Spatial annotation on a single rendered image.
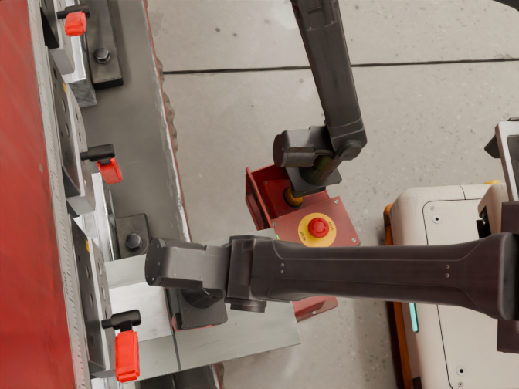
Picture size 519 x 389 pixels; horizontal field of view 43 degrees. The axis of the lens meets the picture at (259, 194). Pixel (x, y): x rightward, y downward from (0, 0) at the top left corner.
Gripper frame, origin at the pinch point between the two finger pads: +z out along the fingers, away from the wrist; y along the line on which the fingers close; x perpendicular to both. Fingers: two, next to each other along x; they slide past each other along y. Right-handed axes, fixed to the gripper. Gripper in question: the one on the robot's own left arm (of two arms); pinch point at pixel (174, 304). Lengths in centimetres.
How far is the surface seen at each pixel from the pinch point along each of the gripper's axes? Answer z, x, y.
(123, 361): -24.5, -17.4, 10.2
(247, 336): -3.3, 9.0, 6.5
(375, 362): 67, 90, 9
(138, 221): 11.7, 1.4, -17.2
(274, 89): 73, 82, -84
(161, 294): 1.8, -1.1, -2.1
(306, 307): 65, 69, -9
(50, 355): -38.1, -27.6, 10.8
